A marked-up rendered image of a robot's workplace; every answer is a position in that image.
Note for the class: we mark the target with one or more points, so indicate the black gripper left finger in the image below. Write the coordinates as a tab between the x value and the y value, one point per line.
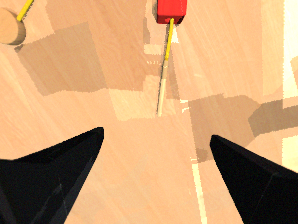
42	187

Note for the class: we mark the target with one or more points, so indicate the round wooden button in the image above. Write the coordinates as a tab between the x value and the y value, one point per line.
12	31

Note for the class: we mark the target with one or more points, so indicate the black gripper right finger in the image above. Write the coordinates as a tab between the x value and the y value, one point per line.
263	191

